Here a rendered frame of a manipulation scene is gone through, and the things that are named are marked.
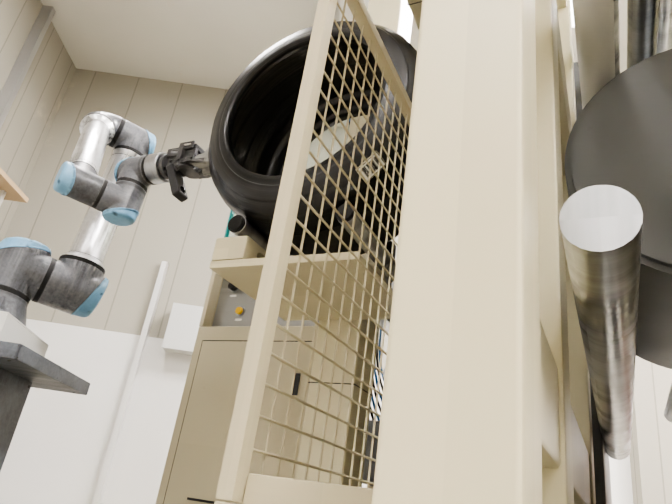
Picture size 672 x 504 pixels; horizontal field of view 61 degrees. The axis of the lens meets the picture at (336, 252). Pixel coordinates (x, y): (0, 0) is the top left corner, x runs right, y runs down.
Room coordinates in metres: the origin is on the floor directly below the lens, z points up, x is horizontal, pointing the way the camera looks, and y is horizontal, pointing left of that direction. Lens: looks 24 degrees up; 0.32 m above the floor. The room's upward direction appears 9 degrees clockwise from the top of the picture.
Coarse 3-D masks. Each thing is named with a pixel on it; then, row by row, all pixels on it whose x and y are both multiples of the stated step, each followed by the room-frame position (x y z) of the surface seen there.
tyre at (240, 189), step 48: (288, 48) 1.12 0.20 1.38; (240, 96) 1.18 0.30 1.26; (288, 96) 1.33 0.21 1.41; (336, 96) 1.35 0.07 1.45; (384, 96) 0.98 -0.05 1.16; (240, 144) 1.35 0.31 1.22; (384, 144) 0.99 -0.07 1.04; (240, 192) 1.15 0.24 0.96; (336, 240) 1.20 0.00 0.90; (384, 240) 1.23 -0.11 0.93
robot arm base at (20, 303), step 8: (0, 288) 1.63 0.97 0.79; (8, 288) 1.64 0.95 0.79; (0, 296) 1.63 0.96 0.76; (8, 296) 1.64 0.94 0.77; (16, 296) 1.66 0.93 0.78; (24, 296) 1.69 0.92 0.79; (0, 304) 1.63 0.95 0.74; (8, 304) 1.64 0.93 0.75; (16, 304) 1.66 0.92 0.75; (24, 304) 1.70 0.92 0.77; (16, 312) 1.66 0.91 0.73; (24, 312) 1.70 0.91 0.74; (24, 320) 1.70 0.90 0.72
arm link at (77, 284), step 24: (120, 144) 1.76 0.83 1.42; (144, 144) 1.78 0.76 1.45; (96, 216) 1.75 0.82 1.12; (96, 240) 1.76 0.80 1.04; (72, 264) 1.73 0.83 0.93; (96, 264) 1.76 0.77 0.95; (48, 288) 1.71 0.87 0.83; (72, 288) 1.73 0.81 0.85; (96, 288) 1.77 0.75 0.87; (72, 312) 1.80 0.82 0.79
